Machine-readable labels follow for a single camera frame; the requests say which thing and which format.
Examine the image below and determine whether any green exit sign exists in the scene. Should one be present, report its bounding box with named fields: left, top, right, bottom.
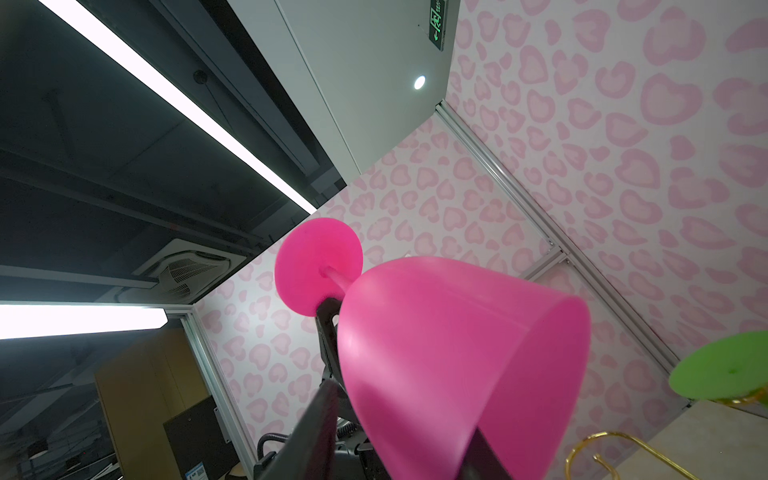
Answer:
left=428, top=0, right=447, bottom=51

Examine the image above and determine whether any gold wire wine glass rack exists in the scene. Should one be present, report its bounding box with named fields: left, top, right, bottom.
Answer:
left=565, top=387, right=767, bottom=479

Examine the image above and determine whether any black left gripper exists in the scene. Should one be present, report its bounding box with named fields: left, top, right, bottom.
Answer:
left=254, top=296, right=391, bottom=480

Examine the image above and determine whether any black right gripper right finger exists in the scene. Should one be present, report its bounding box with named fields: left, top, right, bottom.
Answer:
left=460, top=428, right=512, bottom=480

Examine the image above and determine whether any aluminium frame left post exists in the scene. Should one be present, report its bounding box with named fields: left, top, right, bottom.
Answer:
left=435, top=101, right=680, bottom=373

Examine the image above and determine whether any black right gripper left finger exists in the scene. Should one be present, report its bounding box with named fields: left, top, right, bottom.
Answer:
left=254, top=380, right=339, bottom=479

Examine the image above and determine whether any aluminium frame left strut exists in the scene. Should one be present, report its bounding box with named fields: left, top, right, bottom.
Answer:
left=520, top=248, right=567, bottom=282

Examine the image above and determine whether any green wine glass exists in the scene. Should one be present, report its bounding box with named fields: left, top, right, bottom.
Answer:
left=669, top=330, right=767, bottom=405

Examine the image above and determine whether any long ceiling light strip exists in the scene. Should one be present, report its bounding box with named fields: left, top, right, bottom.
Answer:
left=40, top=0, right=317, bottom=215

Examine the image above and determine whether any wooden cabinet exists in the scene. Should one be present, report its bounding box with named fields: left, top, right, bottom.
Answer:
left=95, top=328, right=209, bottom=479

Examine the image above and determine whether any ceiling air conditioner vent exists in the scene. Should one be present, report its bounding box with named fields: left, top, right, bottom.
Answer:
left=97, top=239, right=247, bottom=305

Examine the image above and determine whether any pink wine glass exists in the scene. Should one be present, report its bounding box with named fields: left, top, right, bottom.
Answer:
left=275, top=218, right=591, bottom=479

